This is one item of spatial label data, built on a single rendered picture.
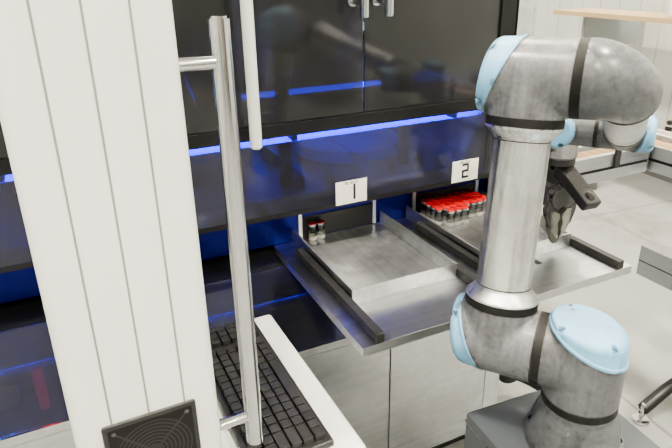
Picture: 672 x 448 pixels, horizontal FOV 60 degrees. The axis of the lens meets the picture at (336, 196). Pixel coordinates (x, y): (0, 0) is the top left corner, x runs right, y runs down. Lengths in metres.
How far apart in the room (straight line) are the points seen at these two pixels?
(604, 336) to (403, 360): 0.89
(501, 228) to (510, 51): 0.26
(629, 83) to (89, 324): 0.75
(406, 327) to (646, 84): 0.60
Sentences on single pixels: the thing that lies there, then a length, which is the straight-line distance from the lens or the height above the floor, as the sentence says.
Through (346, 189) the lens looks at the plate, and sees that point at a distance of 1.41.
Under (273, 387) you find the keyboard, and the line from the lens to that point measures 1.10.
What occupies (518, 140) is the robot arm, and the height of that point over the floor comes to 1.29.
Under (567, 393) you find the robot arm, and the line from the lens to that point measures 0.99.
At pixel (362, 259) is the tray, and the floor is 0.88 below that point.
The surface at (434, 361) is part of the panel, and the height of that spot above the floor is 0.43.
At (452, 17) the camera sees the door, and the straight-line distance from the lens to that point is 1.49.
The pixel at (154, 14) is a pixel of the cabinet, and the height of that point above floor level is 1.49.
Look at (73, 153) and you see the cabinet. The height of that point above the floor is 1.35.
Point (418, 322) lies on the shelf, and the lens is 1.17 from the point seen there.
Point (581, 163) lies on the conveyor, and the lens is 2.06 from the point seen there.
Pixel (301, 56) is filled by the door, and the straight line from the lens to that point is 1.30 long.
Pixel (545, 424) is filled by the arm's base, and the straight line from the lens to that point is 1.04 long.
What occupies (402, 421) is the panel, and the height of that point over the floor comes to 0.24.
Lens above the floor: 1.52
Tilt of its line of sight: 21 degrees down
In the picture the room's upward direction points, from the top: 1 degrees counter-clockwise
